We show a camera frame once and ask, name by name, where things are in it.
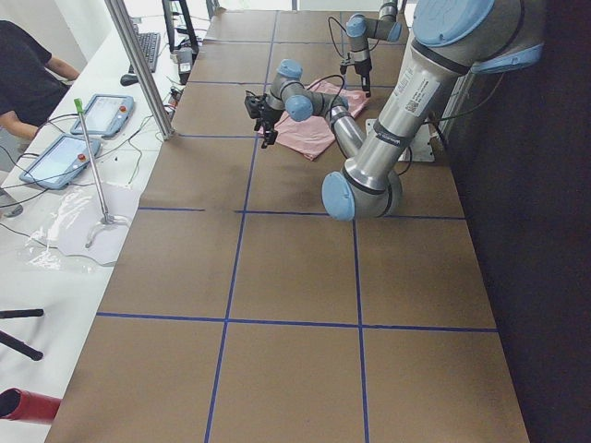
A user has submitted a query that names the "person in black shirt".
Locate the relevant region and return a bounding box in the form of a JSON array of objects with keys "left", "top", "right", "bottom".
[{"left": 1, "top": 20, "right": 79, "bottom": 141}]

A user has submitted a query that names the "clear plastic sheet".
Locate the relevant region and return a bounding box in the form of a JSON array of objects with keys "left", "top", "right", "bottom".
[{"left": 31, "top": 183, "right": 141, "bottom": 266}]

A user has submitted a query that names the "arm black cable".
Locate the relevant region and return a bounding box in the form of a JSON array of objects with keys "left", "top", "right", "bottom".
[
  {"left": 326, "top": 16, "right": 352, "bottom": 61},
  {"left": 302, "top": 74, "right": 348, "bottom": 101}
]

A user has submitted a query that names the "black tripod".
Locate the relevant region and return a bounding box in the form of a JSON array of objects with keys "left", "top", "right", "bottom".
[{"left": 1, "top": 308, "right": 45, "bottom": 362}]

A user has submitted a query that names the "far teach pendant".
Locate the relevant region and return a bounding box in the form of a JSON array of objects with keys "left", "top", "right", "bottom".
[{"left": 74, "top": 94, "right": 135, "bottom": 138}]

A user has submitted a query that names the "green-tipped metal grabber stick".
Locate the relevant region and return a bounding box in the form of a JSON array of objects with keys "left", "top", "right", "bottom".
[{"left": 74, "top": 98, "right": 131, "bottom": 249}]

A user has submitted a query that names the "aluminium frame post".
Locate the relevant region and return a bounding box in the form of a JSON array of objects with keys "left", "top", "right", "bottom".
[{"left": 104, "top": 0, "right": 174, "bottom": 140}]

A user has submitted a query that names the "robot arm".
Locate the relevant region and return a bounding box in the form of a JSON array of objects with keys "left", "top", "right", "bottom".
[
  {"left": 340, "top": 1, "right": 403, "bottom": 97},
  {"left": 245, "top": 0, "right": 547, "bottom": 221}
]

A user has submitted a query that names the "teach pendant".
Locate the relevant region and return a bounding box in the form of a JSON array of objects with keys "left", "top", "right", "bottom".
[
  {"left": 74, "top": 94, "right": 135, "bottom": 138},
  {"left": 19, "top": 135, "right": 90, "bottom": 190}
]

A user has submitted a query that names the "pink printed t-shirt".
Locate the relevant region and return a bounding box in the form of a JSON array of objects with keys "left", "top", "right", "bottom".
[{"left": 275, "top": 90, "right": 368, "bottom": 161}]

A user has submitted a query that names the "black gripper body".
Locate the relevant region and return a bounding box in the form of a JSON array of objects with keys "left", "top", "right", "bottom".
[
  {"left": 244, "top": 91, "right": 283, "bottom": 131},
  {"left": 341, "top": 51, "right": 372, "bottom": 76}
]

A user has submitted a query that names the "black computer mouse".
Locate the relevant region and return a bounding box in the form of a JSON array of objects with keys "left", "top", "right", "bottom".
[{"left": 119, "top": 73, "right": 139, "bottom": 87}]

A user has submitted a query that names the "near teach pendant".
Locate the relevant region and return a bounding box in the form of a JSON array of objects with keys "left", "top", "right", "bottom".
[{"left": 19, "top": 135, "right": 90, "bottom": 190}]

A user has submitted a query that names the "red cylinder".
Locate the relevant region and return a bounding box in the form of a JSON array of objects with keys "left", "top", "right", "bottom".
[{"left": 1, "top": 388, "right": 61, "bottom": 425}]

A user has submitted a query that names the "black keyboard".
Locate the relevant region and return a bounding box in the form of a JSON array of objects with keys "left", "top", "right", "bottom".
[{"left": 136, "top": 32, "right": 161, "bottom": 73}]

